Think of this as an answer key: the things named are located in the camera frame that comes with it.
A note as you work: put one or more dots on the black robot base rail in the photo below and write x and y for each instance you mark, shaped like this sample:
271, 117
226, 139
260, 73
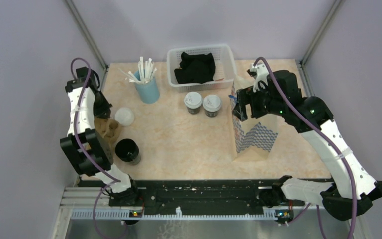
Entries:
184, 200

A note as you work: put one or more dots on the black cloth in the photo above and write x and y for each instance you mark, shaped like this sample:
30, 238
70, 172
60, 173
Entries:
195, 69

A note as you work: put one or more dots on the black paper cup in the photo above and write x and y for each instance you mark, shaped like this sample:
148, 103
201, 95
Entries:
128, 151

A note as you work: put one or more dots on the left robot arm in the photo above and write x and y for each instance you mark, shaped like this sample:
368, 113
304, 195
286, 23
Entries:
86, 145

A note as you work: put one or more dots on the dark printed coffee cup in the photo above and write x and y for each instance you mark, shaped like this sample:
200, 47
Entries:
211, 114
193, 110

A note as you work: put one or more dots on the white lid stack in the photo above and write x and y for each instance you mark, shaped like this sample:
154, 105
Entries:
124, 116

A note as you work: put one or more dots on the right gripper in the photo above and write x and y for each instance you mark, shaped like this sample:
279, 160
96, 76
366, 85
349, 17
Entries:
245, 96

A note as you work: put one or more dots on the brown cardboard cup carrier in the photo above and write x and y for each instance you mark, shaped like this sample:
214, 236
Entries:
108, 129

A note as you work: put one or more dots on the blue straw holder cup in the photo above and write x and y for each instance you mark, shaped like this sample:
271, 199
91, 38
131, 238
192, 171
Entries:
149, 92

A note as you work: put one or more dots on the checkered paper takeout bag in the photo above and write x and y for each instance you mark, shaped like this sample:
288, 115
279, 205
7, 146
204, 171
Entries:
253, 138

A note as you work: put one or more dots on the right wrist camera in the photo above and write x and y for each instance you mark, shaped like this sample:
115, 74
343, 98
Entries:
259, 73

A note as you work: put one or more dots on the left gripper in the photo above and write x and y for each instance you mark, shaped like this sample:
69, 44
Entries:
104, 108

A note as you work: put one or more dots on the white plastic basket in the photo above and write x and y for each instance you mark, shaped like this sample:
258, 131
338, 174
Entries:
224, 61

